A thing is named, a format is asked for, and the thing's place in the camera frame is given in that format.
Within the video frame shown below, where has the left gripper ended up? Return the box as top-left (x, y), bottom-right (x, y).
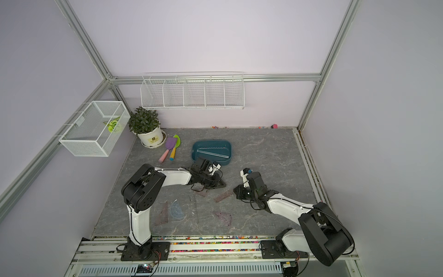
top-left (198, 171), bottom-right (226, 189)

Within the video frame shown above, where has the clear straight ruler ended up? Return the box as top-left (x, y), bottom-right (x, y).
top-left (196, 147), bottom-right (231, 159)

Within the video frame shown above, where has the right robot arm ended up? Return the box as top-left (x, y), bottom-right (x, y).
top-left (234, 168), bottom-right (355, 266)

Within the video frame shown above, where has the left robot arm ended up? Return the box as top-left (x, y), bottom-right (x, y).
top-left (121, 158), bottom-right (226, 250)

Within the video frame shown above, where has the teal plastic storage box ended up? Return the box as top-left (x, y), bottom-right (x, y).
top-left (191, 140), bottom-right (232, 166)

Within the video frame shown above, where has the clear long ruler on table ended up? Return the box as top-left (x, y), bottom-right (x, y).
top-left (190, 194), bottom-right (200, 224)

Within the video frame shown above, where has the white pot saucer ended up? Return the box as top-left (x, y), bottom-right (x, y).
top-left (134, 128), bottom-right (167, 149)

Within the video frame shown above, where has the white plant pot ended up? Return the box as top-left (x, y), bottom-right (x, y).
top-left (137, 127), bottom-right (164, 147)

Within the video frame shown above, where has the green potted plant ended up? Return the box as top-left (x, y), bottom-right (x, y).
top-left (128, 106), bottom-right (161, 135)

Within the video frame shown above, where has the green item in basket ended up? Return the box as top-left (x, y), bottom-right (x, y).
top-left (103, 117), bottom-right (122, 133)

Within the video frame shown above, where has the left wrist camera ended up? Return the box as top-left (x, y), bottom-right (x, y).
top-left (207, 162), bottom-right (221, 175)

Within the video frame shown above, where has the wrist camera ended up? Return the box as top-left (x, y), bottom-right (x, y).
top-left (240, 168), bottom-right (252, 188)
top-left (207, 162), bottom-right (221, 175)

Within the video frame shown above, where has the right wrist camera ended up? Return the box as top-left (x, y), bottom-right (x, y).
top-left (240, 168), bottom-right (252, 188)

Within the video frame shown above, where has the green shovel yellow handle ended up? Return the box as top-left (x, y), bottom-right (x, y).
top-left (170, 135), bottom-right (181, 161)

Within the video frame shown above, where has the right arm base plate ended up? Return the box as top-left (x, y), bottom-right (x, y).
top-left (258, 240), bottom-right (309, 260)

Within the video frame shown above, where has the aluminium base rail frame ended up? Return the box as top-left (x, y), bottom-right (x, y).
top-left (65, 235), bottom-right (366, 277)

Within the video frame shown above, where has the white wire wall shelf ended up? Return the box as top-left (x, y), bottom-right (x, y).
top-left (140, 72), bottom-right (245, 110)

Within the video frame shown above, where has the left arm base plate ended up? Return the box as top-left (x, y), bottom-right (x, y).
top-left (121, 240), bottom-right (171, 262)

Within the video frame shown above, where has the white wire side basket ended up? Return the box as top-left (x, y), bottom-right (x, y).
top-left (59, 100), bottom-right (130, 157)

